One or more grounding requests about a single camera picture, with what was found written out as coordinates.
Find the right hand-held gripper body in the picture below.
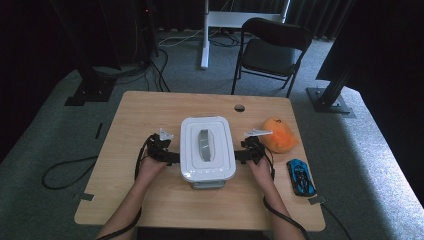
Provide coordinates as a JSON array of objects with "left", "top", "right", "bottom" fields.
[{"left": 240, "top": 129, "right": 274, "bottom": 165}]

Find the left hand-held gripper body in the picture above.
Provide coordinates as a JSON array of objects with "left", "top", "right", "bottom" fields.
[{"left": 146, "top": 128, "right": 175, "bottom": 165}]

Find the orange plush toy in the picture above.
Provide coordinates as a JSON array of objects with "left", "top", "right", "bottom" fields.
[{"left": 259, "top": 116, "right": 300, "bottom": 154}]

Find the white storage box lid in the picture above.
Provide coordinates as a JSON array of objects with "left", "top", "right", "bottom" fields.
[{"left": 179, "top": 115, "right": 237, "bottom": 183}]

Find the brown transparent storage box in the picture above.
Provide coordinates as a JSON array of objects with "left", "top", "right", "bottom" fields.
[{"left": 190, "top": 179, "right": 228, "bottom": 190}]

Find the blue toy car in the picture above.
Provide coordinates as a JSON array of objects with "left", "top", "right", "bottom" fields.
[{"left": 285, "top": 158, "right": 318, "bottom": 197}]

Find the person's left hand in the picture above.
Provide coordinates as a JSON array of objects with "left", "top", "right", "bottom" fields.
[{"left": 137, "top": 155, "right": 168, "bottom": 183}]

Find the person's right hand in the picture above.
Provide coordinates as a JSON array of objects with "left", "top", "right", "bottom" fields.
[{"left": 248, "top": 156, "right": 275, "bottom": 187}]

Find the black metal stand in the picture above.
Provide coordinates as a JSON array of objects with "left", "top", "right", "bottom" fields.
[
  {"left": 305, "top": 0, "right": 358, "bottom": 116},
  {"left": 49, "top": 0, "right": 118, "bottom": 107}
]

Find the black folding chair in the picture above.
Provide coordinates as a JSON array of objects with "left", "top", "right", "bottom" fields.
[{"left": 230, "top": 17, "right": 314, "bottom": 99}]

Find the dark curtain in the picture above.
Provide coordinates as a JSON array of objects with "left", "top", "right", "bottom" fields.
[{"left": 287, "top": 0, "right": 356, "bottom": 41}]

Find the left hand-held gripper cable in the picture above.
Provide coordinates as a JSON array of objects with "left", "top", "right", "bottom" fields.
[{"left": 96, "top": 133, "right": 158, "bottom": 240}]

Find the black floor cable bundle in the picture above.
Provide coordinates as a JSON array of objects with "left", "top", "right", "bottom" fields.
[{"left": 114, "top": 48, "right": 172, "bottom": 93}]

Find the black looped floor cable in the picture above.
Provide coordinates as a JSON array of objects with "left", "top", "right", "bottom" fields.
[{"left": 42, "top": 155, "right": 99, "bottom": 191}]

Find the thin black floor cable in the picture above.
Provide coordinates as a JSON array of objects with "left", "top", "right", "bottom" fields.
[{"left": 320, "top": 203, "right": 353, "bottom": 240}]

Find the white floor cable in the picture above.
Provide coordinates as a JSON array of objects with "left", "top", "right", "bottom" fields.
[{"left": 158, "top": 28, "right": 205, "bottom": 48}]

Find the white desk frame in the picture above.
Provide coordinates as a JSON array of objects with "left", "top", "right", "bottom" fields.
[{"left": 200, "top": 0, "right": 291, "bottom": 70}]

